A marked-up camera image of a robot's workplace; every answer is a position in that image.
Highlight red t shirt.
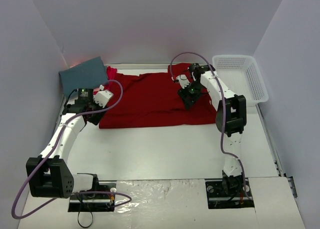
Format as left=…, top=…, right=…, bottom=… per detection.
left=106, top=66, right=118, bottom=80
left=99, top=70, right=217, bottom=129

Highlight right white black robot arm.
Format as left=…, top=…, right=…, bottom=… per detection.
left=175, top=63, right=247, bottom=196

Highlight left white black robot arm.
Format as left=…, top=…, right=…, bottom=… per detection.
left=26, top=88, right=113, bottom=199

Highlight folded teal t shirt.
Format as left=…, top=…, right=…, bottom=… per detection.
left=59, top=56, right=108, bottom=97

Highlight folded red t shirt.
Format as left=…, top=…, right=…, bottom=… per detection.
left=106, top=66, right=118, bottom=80

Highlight white plastic basket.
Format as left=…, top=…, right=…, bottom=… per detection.
left=212, top=55, right=269, bottom=107

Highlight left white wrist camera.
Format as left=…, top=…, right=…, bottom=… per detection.
left=93, top=90, right=114, bottom=108

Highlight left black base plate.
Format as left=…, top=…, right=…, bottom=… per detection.
left=67, top=181, right=117, bottom=213

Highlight thin black cable loop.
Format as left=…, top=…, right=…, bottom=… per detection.
left=76, top=210, right=95, bottom=229

